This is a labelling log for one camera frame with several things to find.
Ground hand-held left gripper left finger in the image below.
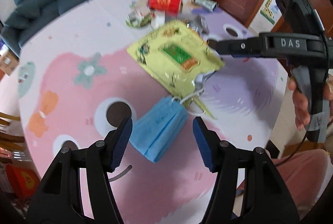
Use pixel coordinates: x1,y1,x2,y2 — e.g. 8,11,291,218
25,116,133,224

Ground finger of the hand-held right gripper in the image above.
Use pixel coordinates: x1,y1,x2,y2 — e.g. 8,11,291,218
208,35,263,57

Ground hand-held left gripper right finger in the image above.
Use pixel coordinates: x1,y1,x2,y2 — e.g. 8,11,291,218
192,116,301,224

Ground blue face mask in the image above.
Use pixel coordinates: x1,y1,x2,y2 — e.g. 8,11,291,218
129,95,198,163

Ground grey wrapper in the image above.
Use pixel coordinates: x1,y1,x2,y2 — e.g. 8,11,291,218
187,15,210,35

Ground yellow green snack bag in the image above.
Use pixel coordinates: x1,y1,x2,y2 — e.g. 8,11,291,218
127,20,226,100

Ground person's right hand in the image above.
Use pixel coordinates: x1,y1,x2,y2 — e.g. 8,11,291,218
288,76,312,131

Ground green white wrapper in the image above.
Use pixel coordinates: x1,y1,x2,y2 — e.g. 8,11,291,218
191,0,217,12

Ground plain wooden door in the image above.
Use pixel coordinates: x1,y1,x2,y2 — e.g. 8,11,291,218
299,0,333,40

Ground printed cartoon tablecloth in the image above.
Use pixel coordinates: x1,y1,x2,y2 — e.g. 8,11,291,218
18,0,290,224

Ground white crumpled paper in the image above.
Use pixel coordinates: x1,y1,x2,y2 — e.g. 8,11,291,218
151,12,166,30

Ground red cardboard box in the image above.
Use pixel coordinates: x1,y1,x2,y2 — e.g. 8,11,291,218
148,0,184,15

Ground red orange carton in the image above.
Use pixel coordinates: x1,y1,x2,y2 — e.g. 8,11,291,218
5,164,41,198

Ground person's pink trousers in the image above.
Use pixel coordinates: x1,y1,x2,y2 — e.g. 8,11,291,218
271,148,333,224

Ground wooden chair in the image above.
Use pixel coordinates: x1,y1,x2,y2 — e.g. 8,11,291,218
0,112,26,152

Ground brown cardboard box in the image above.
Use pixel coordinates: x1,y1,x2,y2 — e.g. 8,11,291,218
0,48,21,76

